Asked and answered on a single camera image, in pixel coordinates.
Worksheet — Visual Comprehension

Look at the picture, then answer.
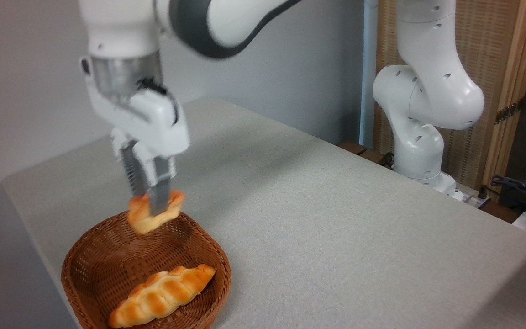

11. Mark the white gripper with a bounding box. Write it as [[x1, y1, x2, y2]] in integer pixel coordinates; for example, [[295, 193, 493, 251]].
[[79, 57, 191, 217]]

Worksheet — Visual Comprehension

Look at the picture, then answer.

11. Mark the round golden bread roll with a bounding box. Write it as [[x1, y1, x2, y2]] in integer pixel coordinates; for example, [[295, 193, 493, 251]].
[[127, 189, 185, 235]]

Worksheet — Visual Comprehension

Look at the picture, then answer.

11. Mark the long braided bread loaf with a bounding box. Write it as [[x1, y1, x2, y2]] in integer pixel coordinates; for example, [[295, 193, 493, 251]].
[[108, 264, 216, 329]]

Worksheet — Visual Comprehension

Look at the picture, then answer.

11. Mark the brown wicker basket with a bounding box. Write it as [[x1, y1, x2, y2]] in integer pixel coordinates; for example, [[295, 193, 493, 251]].
[[61, 210, 232, 329]]

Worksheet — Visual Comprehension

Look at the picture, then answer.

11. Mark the white vertical pipe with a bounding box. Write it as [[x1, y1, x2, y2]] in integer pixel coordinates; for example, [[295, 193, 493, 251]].
[[358, 0, 379, 149]]

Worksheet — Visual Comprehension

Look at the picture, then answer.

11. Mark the white power strip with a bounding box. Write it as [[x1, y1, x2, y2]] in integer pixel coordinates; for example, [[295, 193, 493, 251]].
[[454, 188, 492, 210]]

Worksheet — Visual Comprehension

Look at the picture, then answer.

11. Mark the bamboo folding screen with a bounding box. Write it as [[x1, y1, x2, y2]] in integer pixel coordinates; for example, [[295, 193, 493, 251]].
[[374, 0, 526, 191]]

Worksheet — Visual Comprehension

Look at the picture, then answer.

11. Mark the metal screen hinge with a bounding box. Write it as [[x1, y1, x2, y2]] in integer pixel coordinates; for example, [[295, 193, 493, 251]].
[[494, 97, 525, 125]]

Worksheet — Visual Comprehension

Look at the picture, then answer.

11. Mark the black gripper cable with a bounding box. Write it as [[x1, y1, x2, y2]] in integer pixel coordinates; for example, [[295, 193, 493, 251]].
[[137, 78, 180, 127]]

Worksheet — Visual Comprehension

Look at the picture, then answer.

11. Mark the black cable bundle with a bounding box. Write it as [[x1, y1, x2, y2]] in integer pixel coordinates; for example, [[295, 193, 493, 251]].
[[490, 175, 526, 216]]

